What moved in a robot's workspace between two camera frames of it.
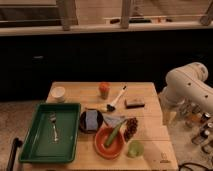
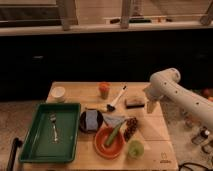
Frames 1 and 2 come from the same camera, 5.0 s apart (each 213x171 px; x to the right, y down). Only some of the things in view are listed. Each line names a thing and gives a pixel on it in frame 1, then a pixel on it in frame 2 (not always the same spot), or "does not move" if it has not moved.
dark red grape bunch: (131, 128) does not move
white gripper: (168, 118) -> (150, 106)
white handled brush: (111, 107) does not move
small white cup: (58, 94) does not move
